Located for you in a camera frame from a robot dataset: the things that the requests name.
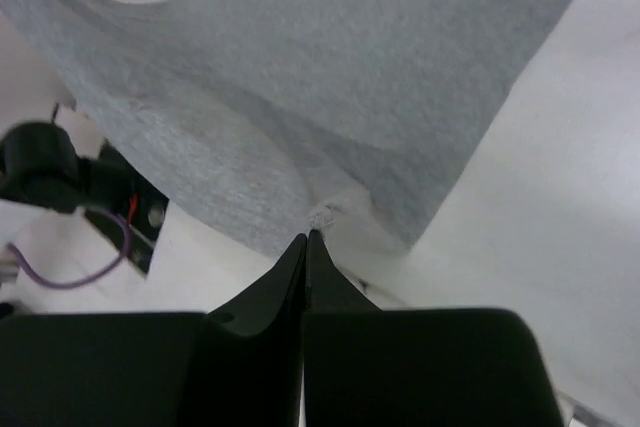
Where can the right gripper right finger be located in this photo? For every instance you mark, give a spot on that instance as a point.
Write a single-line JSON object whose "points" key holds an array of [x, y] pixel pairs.
{"points": [[365, 366]]}

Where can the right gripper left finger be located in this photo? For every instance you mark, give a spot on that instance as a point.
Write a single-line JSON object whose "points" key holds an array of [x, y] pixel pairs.
{"points": [[239, 365]]}

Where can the grey tank top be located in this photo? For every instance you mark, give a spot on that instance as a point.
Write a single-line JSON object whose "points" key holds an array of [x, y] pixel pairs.
{"points": [[262, 117]]}

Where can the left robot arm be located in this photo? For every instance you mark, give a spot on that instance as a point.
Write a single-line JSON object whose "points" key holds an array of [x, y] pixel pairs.
{"points": [[40, 167]]}

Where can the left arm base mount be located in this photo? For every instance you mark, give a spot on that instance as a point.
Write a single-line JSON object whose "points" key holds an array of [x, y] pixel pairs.
{"points": [[130, 217]]}

